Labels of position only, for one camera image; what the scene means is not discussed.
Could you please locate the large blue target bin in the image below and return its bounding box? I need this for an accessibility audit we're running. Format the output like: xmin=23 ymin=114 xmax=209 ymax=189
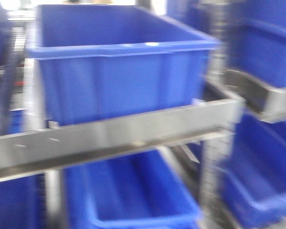
xmin=26 ymin=4 xmax=220 ymax=125

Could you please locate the right lower blue bin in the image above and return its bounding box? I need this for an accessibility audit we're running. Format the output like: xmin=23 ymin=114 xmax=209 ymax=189
xmin=221 ymin=114 xmax=286 ymax=229

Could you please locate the right upper blue bin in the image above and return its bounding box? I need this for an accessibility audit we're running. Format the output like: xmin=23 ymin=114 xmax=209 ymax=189
xmin=229 ymin=0 xmax=286 ymax=88

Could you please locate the steel shelf front rail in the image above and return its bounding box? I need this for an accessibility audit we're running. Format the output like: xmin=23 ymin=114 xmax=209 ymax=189
xmin=0 ymin=98 xmax=244 ymax=182

